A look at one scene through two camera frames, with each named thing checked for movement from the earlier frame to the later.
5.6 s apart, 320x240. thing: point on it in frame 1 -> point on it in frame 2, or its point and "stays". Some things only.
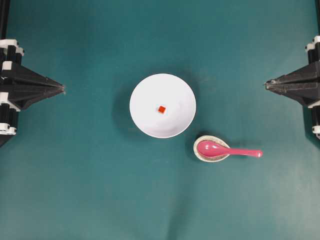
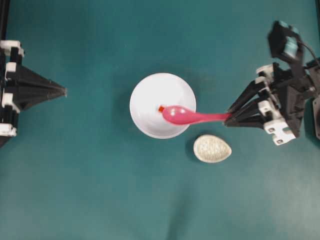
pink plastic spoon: [214, 148] -> [179, 115]
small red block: [161, 109] stays
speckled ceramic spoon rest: [211, 138] stays
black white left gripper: [10, 51] stays
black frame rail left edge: [4, 17] stays
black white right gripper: [308, 76] -> [283, 93]
